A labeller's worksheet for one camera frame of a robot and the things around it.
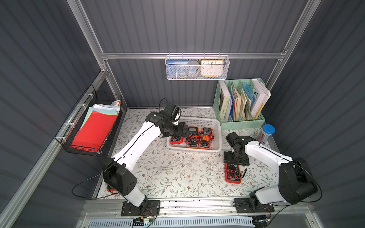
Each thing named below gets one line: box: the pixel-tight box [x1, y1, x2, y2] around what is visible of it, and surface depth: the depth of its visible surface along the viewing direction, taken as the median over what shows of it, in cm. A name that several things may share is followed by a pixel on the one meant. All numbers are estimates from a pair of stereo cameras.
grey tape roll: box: [185, 60, 201, 78], surface depth 89 cm
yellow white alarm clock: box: [200, 59, 224, 78], surface depth 90 cm
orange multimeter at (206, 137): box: [199, 126, 215, 150], surface depth 98 cm
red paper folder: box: [70, 110, 119, 152], surface depth 73 cm
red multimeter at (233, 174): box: [223, 163, 248, 184], surface depth 84 cm
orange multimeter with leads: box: [185, 126, 200, 149], surface depth 95 cm
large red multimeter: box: [170, 136, 184, 145], surface depth 91 cm
